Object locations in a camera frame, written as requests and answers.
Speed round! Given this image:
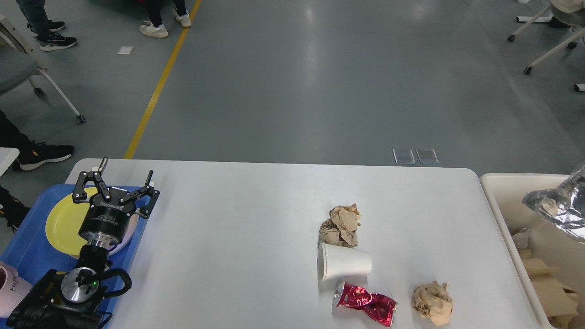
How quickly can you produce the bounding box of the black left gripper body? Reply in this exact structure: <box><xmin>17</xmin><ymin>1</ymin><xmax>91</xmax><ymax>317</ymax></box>
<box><xmin>79</xmin><ymin>201</ymin><xmax>137</xmax><ymax>246</ymax></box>

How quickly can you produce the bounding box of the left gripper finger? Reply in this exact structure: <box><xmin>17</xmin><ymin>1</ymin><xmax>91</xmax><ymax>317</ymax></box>
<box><xmin>118</xmin><ymin>170</ymin><xmax>160</xmax><ymax>218</ymax></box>
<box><xmin>71</xmin><ymin>157</ymin><xmax>112</xmax><ymax>204</ymax></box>

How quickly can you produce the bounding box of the yellow plastic plate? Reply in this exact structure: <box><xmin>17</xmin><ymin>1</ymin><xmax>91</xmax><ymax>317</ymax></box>
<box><xmin>45</xmin><ymin>193</ymin><xmax>90</xmax><ymax>259</ymax></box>

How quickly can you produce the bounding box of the pink mug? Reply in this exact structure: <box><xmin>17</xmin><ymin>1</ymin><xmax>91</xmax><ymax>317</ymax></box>
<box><xmin>0</xmin><ymin>261</ymin><xmax>32</xmax><ymax>318</ymax></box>

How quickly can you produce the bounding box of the brown paper ball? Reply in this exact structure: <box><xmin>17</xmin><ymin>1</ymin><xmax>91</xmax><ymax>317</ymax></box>
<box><xmin>319</xmin><ymin>204</ymin><xmax>361</xmax><ymax>248</ymax></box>

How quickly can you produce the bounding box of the small brown paper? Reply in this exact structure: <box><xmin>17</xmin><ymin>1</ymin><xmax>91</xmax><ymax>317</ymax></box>
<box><xmin>413</xmin><ymin>281</ymin><xmax>454</xmax><ymax>326</ymax></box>

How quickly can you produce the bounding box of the aluminium foil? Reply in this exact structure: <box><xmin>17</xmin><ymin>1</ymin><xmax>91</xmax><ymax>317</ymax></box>
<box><xmin>511</xmin><ymin>228</ymin><xmax>530</xmax><ymax>252</ymax></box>
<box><xmin>522</xmin><ymin>167</ymin><xmax>585</xmax><ymax>243</ymax></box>

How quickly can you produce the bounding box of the brown paper bag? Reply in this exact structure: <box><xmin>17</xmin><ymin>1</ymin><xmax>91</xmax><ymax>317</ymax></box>
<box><xmin>520</xmin><ymin>249</ymin><xmax>580</xmax><ymax>329</ymax></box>

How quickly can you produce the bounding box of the pink plate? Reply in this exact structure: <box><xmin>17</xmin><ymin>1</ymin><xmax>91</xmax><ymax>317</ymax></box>
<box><xmin>109</xmin><ymin>214</ymin><xmax>139</xmax><ymax>255</ymax></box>

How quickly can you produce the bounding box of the person in dark clothes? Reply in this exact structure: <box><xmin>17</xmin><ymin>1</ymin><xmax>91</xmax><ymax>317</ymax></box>
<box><xmin>0</xmin><ymin>111</ymin><xmax>74</xmax><ymax>231</ymax></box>

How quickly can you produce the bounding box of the blue plastic tray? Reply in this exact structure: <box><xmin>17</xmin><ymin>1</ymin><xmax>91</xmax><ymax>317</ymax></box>
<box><xmin>0</xmin><ymin>184</ymin><xmax>154</xmax><ymax>329</ymax></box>

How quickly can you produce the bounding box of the white side table corner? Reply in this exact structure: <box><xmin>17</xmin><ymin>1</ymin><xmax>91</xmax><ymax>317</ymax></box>
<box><xmin>0</xmin><ymin>147</ymin><xmax>20</xmax><ymax>176</ymax></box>

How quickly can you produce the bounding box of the grey office chair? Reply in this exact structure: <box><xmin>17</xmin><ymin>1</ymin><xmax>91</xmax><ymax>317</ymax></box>
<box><xmin>0</xmin><ymin>14</ymin><xmax>86</xmax><ymax>124</ymax></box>

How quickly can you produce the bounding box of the person with white sneakers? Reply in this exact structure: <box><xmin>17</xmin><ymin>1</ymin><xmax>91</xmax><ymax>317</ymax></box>
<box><xmin>138</xmin><ymin>0</ymin><xmax>192</xmax><ymax>39</ymax></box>

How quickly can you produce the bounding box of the person in blue jeans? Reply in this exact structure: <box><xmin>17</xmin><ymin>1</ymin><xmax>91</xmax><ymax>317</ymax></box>
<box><xmin>17</xmin><ymin>0</ymin><xmax>77</xmax><ymax>52</ymax></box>

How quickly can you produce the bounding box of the white paper cup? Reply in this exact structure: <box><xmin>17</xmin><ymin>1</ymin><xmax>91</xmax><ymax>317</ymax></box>
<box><xmin>318</xmin><ymin>242</ymin><xmax>372</xmax><ymax>281</ymax></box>

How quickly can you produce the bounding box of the crushed red can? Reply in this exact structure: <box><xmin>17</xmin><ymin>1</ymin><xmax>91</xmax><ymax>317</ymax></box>
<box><xmin>333</xmin><ymin>281</ymin><xmax>397</xmax><ymax>327</ymax></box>

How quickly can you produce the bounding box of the left floor socket plate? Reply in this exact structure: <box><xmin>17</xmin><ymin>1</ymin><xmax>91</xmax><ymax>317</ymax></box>
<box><xmin>393</xmin><ymin>149</ymin><xmax>416</xmax><ymax>165</ymax></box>

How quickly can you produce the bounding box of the floor socket plate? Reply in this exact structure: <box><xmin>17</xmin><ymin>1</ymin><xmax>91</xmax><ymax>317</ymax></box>
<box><xmin>393</xmin><ymin>149</ymin><xmax>416</xmax><ymax>165</ymax></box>
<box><xmin>416</xmin><ymin>149</ymin><xmax>439</xmax><ymax>164</ymax></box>

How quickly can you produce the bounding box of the right floor socket plate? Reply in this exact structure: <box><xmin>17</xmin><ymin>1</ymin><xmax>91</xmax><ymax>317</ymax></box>
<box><xmin>416</xmin><ymin>149</ymin><xmax>439</xmax><ymax>164</ymax></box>

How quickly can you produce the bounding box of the beige plastic bin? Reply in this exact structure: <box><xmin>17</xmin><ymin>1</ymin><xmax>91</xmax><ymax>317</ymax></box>
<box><xmin>480</xmin><ymin>173</ymin><xmax>585</xmax><ymax>329</ymax></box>

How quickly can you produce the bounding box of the white chair base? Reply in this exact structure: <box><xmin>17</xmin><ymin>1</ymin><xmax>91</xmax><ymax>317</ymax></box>
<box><xmin>506</xmin><ymin>0</ymin><xmax>585</xmax><ymax>75</ymax></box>

